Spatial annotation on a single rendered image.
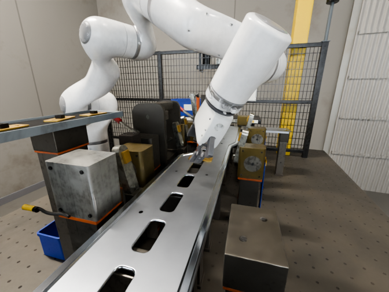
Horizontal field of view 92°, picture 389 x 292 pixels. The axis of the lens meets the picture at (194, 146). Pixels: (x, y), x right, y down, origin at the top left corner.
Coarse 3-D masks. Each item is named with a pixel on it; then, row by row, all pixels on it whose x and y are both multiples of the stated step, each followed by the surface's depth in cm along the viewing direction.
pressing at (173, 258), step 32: (224, 160) 66; (160, 192) 45; (192, 192) 45; (128, 224) 34; (192, 224) 34; (96, 256) 28; (128, 256) 28; (160, 256) 28; (192, 256) 28; (64, 288) 23; (96, 288) 23; (128, 288) 23; (160, 288) 23; (192, 288) 24
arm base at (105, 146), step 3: (99, 144) 86; (102, 144) 88; (105, 144) 89; (90, 147) 85; (93, 147) 85; (96, 147) 86; (99, 147) 87; (102, 147) 88; (105, 147) 90; (108, 147) 93; (93, 150) 86; (96, 150) 86; (99, 150) 87; (102, 150) 88; (105, 150) 90; (108, 150) 92
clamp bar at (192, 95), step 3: (192, 93) 106; (198, 93) 106; (189, 96) 108; (192, 96) 106; (195, 96) 107; (198, 96) 106; (192, 99) 107; (195, 99) 109; (192, 102) 107; (195, 102) 110; (192, 105) 108; (195, 105) 108; (192, 108) 108; (195, 108) 108; (192, 111) 109; (195, 111) 108; (195, 114) 109
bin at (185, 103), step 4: (176, 100) 147; (180, 100) 146; (184, 100) 146; (188, 100) 145; (200, 100) 143; (180, 104) 148; (184, 104) 147; (188, 104) 146; (200, 104) 144; (184, 108) 148; (188, 108) 147; (188, 112) 148; (192, 112) 148
